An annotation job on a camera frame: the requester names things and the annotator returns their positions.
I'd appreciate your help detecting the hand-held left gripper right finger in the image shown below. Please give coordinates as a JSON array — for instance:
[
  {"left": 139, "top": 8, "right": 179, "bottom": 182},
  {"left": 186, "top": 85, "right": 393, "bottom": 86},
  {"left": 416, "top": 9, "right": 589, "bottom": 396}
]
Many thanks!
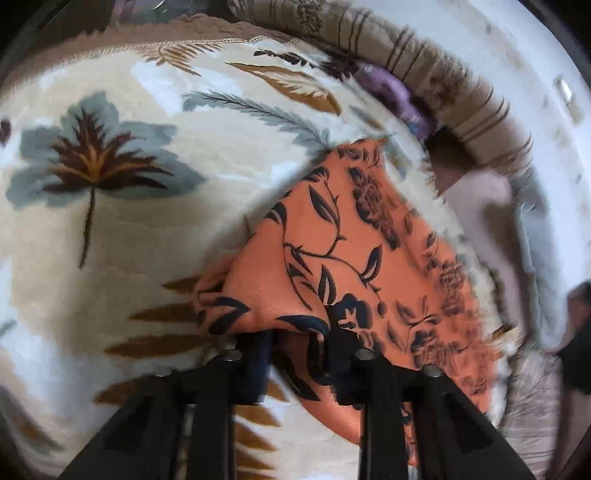
[{"left": 323, "top": 330, "right": 539, "bottom": 480}]

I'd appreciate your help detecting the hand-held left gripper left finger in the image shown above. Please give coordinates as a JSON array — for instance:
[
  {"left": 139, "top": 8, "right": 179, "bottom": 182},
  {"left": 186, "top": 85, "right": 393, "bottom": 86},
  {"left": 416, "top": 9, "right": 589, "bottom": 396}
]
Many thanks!
[{"left": 58, "top": 330, "right": 278, "bottom": 480}]

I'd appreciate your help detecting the orange floral blouse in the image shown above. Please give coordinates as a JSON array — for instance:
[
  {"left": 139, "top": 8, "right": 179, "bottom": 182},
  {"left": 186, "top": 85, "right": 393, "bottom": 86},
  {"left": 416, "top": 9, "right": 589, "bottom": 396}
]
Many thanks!
[{"left": 194, "top": 137, "right": 504, "bottom": 467}]

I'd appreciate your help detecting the leaf printed blanket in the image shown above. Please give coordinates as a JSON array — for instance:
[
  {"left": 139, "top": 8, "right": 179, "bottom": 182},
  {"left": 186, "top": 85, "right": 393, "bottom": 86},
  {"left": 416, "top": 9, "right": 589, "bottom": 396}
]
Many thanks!
[{"left": 0, "top": 14, "right": 522, "bottom": 480}]

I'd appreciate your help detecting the striped floral pillow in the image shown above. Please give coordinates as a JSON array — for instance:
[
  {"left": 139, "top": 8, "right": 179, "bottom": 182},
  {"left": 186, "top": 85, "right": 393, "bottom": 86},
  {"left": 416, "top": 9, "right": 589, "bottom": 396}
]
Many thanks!
[{"left": 499, "top": 346, "right": 573, "bottom": 476}]

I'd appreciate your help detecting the pink bed sheet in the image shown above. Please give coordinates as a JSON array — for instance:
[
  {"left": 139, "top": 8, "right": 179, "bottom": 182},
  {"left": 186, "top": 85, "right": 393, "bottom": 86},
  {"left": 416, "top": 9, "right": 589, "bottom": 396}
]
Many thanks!
[{"left": 425, "top": 129, "right": 522, "bottom": 278}]

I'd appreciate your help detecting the grey pillow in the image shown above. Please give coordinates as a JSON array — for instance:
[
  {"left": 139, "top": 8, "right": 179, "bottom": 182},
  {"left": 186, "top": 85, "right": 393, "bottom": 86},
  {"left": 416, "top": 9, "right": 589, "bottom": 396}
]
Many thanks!
[{"left": 510, "top": 168, "right": 578, "bottom": 352}]

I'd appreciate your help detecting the black garment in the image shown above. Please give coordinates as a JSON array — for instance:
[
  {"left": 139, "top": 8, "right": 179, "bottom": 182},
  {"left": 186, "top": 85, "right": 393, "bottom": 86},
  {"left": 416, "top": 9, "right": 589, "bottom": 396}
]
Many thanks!
[{"left": 556, "top": 284, "right": 591, "bottom": 395}]

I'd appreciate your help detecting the purple cloth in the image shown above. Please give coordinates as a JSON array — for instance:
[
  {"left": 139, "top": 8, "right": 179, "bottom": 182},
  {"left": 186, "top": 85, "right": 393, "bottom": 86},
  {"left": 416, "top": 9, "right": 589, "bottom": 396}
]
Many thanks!
[{"left": 355, "top": 62, "right": 437, "bottom": 139}]

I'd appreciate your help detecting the striped bolster pillow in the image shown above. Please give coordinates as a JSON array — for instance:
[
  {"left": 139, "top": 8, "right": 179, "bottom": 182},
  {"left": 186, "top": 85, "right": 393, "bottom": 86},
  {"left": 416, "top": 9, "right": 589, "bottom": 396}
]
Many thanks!
[{"left": 228, "top": 0, "right": 536, "bottom": 176}]

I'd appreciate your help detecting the beige wall switch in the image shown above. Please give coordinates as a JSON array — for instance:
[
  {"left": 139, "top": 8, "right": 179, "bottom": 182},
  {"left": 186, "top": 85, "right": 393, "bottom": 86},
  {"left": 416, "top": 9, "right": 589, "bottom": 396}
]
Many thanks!
[{"left": 554, "top": 76, "right": 576, "bottom": 121}]

